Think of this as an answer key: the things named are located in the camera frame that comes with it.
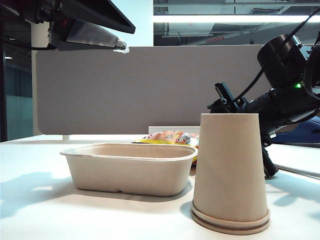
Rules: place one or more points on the flat white board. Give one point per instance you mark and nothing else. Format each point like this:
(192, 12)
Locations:
(297, 157)

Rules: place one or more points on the beige pulp food box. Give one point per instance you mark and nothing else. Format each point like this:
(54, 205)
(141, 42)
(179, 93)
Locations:
(125, 172)

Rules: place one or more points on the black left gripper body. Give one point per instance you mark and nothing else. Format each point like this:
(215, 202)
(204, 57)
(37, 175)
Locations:
(37, 10)

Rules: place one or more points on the upside-down brown paper cup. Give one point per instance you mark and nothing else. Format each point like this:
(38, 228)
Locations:
(228, 162)

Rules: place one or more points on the grey ceiling air duct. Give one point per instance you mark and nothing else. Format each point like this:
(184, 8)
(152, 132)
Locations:
(200, 30)

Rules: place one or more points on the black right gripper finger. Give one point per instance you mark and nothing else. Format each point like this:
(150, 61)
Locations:
(269, 162)

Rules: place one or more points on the colourful chips bag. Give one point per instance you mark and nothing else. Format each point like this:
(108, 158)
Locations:
(170, 137)

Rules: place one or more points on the grey fabric desk divider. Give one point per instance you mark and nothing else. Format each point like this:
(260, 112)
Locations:
(125, 92)

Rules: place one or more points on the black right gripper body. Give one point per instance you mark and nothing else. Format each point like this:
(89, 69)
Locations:
(280, 107)

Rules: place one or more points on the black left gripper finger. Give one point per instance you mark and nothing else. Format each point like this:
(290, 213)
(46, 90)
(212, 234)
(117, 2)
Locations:
(92, 37)
(107, 17)

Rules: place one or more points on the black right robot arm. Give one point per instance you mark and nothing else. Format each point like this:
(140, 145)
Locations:
(280, 60)

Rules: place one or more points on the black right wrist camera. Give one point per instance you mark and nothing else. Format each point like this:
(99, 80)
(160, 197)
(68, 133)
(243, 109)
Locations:
(223, 93)

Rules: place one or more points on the dark blue slipper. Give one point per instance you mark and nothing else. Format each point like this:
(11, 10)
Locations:
(307, 132)

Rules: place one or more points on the white divider foot bracket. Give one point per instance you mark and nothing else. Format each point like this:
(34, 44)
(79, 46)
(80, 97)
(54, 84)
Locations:
(66, 137)

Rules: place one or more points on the beige round column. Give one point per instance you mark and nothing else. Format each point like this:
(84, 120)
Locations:
(38, 35)

